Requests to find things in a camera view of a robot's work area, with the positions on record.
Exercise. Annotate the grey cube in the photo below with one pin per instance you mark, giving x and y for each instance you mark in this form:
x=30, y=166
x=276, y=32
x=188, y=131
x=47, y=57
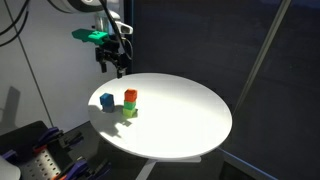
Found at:
x=108, y=108

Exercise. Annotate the white robot base link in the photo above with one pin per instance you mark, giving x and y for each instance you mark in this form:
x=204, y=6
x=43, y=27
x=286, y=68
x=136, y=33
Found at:
x=9, y=169

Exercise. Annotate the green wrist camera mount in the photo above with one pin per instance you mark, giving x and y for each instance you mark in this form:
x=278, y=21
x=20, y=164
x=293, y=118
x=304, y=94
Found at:
x=88, y=35

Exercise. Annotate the purple black spring clamp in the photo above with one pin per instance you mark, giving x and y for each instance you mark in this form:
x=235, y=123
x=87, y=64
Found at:
x=53, y=138
x=80, y=170

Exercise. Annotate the orange cube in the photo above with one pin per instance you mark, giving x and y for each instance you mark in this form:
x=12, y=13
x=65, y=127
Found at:
x=130, y=95

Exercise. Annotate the yellow-green cube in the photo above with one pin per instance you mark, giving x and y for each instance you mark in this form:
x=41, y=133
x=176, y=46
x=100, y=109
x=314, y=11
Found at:
x=129, y=112

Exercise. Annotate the perforated metal board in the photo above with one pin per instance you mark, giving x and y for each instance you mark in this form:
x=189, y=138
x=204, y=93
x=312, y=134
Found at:
x=41, y=165

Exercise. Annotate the white table base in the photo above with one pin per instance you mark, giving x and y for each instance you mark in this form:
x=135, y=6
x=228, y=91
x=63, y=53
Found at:
x=156, y=165

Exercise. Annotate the black mounting platform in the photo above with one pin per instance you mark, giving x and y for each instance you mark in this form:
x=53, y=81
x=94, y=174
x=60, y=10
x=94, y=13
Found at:
x=20, y=136

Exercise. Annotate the partition vertical post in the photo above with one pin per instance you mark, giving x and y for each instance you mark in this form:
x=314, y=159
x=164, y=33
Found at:
x=261, y=56

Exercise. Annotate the green cube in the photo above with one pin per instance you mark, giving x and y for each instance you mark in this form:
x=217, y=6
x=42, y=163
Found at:
x=130, y=105

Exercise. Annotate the blue partition base strip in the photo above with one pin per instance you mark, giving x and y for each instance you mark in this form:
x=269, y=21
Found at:
x=248, y=165

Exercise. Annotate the blue cube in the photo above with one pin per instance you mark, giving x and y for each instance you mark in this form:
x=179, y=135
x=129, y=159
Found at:
x=106, y=98

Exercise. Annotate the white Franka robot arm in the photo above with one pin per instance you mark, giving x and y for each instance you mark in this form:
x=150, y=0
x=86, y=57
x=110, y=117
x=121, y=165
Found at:
x=86, y=6

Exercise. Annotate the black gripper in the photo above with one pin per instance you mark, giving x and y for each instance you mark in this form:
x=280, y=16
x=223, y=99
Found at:
x=111, y=51

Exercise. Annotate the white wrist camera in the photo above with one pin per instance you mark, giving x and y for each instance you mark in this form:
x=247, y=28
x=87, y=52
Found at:
x=124, y=28

